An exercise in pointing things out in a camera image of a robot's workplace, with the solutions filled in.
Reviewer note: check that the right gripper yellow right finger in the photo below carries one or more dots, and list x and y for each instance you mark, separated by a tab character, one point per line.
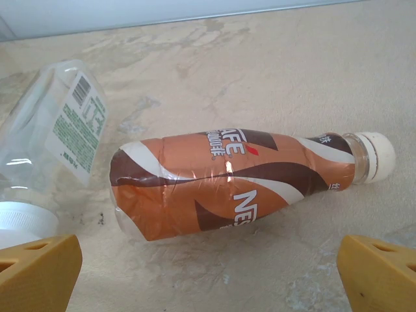
383	282

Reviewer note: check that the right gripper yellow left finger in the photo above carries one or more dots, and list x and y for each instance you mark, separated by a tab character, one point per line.
39	279

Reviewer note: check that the clear bottle lime label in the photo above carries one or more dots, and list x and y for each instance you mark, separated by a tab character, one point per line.
39	130

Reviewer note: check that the brown Nescafe coffee bottle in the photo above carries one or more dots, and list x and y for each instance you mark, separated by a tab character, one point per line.
201	182

